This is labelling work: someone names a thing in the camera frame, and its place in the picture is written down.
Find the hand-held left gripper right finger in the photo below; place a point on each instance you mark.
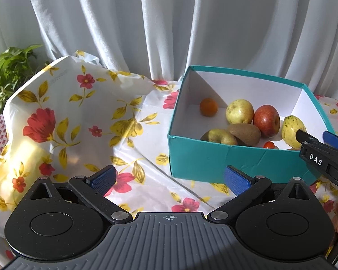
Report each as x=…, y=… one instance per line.
x=238, y=180

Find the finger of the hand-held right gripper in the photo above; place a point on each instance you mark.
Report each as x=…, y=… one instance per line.
x=304, y=136
x=332, y=140

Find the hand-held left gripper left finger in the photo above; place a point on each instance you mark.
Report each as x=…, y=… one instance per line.
x=102, y=180

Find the teal cardboard box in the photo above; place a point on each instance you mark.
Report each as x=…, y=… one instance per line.
x=214, y=160

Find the red cherry tomato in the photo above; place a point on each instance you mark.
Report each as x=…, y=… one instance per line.
x=269, y=145

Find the red apple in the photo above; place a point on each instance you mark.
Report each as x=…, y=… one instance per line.
x=266, y=121

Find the olive green pear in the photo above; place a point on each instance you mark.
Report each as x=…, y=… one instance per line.
x=218, y=137

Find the brown kiwi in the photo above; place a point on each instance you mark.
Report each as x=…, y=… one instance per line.
x=246, y=133

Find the small orange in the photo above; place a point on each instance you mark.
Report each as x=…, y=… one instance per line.
x=208, y=107

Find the floral plastic tablecloth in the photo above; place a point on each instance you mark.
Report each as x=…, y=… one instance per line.
x=73, y=118

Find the green potted plant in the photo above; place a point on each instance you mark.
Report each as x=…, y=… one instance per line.
x=8, y=70

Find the white curtain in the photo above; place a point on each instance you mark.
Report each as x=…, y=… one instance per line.
x=157, y=19

